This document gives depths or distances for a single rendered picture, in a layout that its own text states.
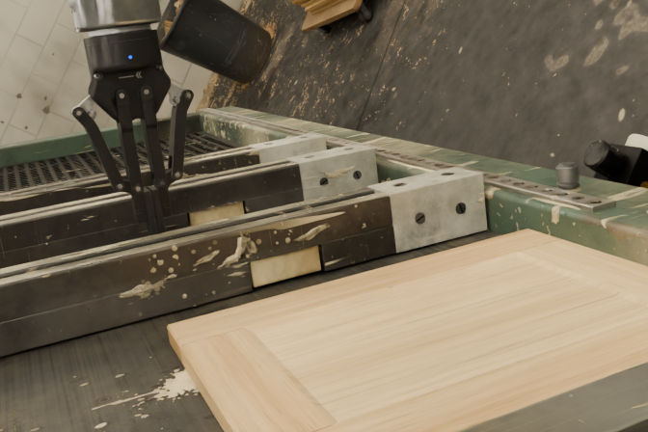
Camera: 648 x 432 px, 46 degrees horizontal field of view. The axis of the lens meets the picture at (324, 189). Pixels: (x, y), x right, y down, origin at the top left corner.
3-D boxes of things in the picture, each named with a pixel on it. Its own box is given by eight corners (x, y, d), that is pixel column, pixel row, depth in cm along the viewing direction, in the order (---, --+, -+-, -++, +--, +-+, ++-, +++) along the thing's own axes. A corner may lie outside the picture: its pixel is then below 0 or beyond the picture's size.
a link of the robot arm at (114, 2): (59, -17, 81) (70, 40, 82) (67, -25, 73) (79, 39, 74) (146, -26, 84) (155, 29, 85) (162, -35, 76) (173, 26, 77)
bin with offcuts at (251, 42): (286, 17, 500) (197, -34, 473) (257, 89, 490) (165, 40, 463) (256, 32, 546) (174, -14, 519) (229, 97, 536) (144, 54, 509)
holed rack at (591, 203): (615, 206, 78) (615, 201, 78) (592, 212, 77) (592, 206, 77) (208, 109, 228) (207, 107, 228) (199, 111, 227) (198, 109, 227)
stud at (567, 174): (584, 188, 87) (582, 163, 86) (567, 193, 86) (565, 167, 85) (569, 185, 89) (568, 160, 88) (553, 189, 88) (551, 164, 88)
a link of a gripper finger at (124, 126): (128, 89, 79) (115, 90, 78) (146, 194, 81) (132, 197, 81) (122, 87, 82) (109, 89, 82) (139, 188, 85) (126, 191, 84)
